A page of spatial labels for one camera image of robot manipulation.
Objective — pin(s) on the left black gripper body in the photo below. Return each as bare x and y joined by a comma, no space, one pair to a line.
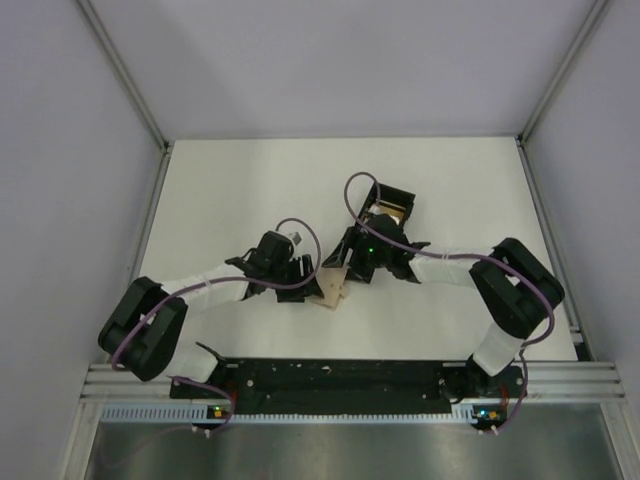
290,268

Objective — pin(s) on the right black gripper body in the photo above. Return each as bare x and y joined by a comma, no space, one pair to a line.
366,256

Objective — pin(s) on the beige card stack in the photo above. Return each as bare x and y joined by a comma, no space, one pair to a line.
332,283

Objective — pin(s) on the black card holder box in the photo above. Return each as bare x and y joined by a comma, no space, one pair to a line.
388,200

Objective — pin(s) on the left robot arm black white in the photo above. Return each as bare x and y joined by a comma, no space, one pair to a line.
154,329

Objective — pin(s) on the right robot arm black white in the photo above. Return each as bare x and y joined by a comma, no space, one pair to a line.
519,292

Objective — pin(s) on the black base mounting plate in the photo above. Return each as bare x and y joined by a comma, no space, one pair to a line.
336,387

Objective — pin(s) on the grey slotted cable duct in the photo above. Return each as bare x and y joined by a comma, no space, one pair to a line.
210,415

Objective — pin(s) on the aluminium frame rail front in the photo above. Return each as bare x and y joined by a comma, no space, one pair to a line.
549,382

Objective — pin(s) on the left aluminium corner post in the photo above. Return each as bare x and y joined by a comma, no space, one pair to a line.
121,72

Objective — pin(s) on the aluminium corner post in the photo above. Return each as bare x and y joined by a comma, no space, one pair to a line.
596,14
121,72

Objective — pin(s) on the right aluminium corner post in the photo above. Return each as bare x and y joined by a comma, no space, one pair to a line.
596,14

